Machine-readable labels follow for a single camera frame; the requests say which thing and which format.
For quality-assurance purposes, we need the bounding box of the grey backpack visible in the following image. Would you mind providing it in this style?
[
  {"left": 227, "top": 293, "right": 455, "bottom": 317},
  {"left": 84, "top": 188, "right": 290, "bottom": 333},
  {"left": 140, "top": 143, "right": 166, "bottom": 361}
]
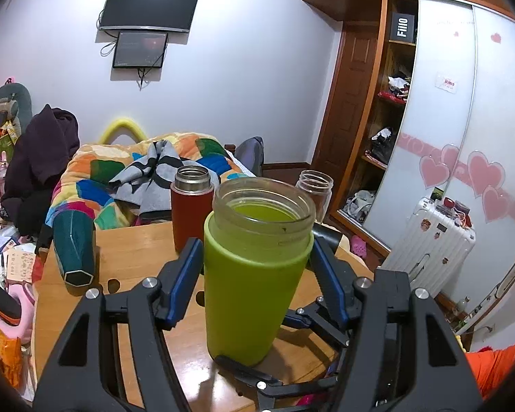
[{"left": 233, "top": 136, "right": 264, "bottom": 177}]

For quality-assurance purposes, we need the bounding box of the pink slipper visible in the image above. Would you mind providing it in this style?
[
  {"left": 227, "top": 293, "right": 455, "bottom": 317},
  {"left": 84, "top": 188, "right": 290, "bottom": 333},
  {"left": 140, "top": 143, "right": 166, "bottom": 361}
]
[{"left": 350, "top": 234, "right": 367, "bottom": 260}]

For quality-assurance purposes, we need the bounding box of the black FIIO box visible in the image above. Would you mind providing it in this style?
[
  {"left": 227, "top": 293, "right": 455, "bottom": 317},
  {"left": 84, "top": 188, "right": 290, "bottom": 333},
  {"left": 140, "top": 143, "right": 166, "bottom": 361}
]
[{"left": 390, "top": 12, "right": 415, "bottom": 44}]

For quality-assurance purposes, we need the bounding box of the wooden wardrobe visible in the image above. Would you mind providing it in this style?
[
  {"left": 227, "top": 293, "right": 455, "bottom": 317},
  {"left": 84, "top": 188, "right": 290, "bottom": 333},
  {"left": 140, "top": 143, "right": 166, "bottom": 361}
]
[{"left": 300, "top": 0, "right": 515, "bottom": 259}]

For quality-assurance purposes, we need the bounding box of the white hard suitcase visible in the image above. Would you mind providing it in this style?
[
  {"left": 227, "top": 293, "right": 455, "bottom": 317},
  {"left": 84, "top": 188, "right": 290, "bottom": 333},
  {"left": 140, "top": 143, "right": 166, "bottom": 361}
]
[{"left": 379, "top": 197, "right": 476, "bottom": 297}]

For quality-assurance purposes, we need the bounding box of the red thermos steel rim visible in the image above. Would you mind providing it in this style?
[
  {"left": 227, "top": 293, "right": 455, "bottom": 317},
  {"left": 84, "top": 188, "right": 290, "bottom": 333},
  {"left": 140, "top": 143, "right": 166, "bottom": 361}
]
[{"left": 170, "top": 165, "right": 214, "bottom": 253}]

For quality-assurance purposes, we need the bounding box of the yellow foam arch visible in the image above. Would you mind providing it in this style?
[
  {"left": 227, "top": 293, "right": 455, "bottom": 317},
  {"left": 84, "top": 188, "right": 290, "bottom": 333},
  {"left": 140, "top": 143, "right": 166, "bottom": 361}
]
[{"left": 98, "top": 117, "right": 148, "bottom": 145}]

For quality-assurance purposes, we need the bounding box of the colourful patchwork blanket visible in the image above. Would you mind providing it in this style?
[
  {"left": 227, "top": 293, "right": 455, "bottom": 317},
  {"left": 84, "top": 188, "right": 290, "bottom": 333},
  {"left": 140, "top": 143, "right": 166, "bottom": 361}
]
[{"left": 45, "top": 132, "right": 252, "bottom": 231}]

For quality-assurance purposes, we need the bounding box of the grey black sweater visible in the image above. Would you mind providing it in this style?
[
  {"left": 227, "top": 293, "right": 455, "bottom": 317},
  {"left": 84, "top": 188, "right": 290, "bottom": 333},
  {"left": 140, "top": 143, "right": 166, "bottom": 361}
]
[{"left": 108, "top": 139, "right": 204, "bottom": 220}]

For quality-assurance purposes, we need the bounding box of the green basket of toys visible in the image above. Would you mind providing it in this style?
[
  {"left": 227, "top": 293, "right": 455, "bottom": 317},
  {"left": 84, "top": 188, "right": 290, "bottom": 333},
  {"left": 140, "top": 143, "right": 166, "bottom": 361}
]
[{"left": 0, "top": 68, "right": 34, "bottom": 192}]

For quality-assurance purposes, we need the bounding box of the black wall television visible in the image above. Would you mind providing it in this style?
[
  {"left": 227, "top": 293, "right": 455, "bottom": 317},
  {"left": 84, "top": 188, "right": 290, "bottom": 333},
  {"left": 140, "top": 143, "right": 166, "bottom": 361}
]
[{"left": 98, "top": 0, "right": 198, "bottom": 33}]

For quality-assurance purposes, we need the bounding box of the small wall monitor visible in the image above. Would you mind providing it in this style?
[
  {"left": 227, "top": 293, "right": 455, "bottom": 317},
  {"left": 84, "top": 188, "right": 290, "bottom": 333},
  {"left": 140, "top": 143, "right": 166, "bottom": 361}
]
[{"left": 112, "top": 31, "right": 168, "bottom": 69}]

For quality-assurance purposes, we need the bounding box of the clear glass jar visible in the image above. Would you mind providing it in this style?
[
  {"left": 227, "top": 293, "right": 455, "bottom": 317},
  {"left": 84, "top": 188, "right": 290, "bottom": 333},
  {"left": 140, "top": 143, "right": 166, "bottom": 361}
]
[{"left": 296, "top": 169, "right": 334, "bottom": 223}]

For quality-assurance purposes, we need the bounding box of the dark purple jacket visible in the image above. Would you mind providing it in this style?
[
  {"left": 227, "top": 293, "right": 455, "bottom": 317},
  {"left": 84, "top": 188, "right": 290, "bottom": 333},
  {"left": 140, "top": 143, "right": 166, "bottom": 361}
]
[{"left": 1, "top": 105, "right": 80, "bottom": 236}]

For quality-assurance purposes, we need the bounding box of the green sleeved glass cup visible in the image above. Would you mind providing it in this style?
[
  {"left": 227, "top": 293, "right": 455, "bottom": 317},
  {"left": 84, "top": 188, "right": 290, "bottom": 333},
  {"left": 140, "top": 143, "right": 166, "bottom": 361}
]
[{"left": 204, "top": 178, "right": 316, "bottom": 366}]

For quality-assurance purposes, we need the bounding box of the teal faceted cup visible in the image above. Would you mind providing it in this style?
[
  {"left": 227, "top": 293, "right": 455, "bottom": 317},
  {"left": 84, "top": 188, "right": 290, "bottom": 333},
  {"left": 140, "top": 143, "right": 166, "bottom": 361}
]
[{"left": 53, "top": 210, "right": 96, "bottom": 287}]

